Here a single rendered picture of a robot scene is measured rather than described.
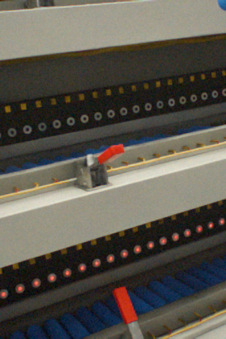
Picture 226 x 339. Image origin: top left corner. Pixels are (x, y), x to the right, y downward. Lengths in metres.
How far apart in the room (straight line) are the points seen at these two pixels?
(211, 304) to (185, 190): 0.15
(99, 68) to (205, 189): 0.29
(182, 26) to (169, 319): 0.33
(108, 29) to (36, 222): 0.22
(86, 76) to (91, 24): 0.20
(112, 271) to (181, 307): 0.12
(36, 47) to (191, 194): 0.22
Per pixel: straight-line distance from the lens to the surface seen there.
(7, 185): 0.47
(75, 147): 0.61
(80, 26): 0.51
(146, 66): 0.75
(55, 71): 0.69
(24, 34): 0.49
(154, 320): 0.53
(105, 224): 0.45
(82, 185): 0.47
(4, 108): 0.61
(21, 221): 0.42
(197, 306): 0.56
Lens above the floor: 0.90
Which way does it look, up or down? 6 degrees up
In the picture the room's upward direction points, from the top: 17 degrees counter-clockwise
